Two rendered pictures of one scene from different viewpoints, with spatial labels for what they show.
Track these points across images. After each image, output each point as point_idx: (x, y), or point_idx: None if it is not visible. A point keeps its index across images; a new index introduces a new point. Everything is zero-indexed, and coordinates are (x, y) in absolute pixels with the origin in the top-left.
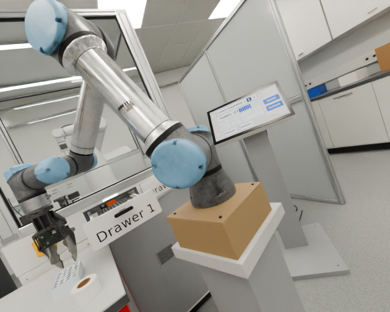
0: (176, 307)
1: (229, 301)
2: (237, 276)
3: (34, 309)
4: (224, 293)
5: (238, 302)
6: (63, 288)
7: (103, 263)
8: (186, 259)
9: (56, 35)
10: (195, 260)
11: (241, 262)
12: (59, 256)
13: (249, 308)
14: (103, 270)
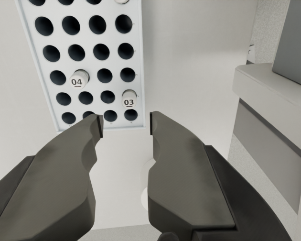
0: None
1: (270, 154)
2: (297, 207)
3: (2, 89)
4: (275, 158)
5: (272, 167)
6: None
7: (213, 59)
8: None
9: None
10: None
11: None
12: (96, 154)
13: (271, 174)
14: (203, 113)
